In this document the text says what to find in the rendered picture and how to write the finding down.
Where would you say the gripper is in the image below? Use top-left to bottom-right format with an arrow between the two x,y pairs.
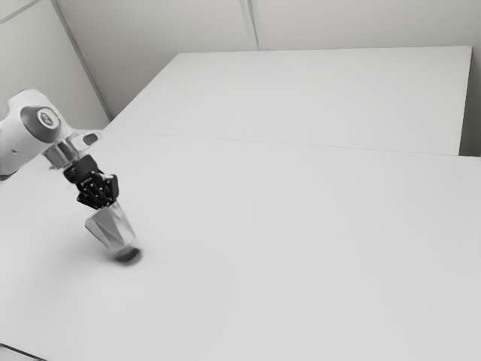
62,154 -> 122,211

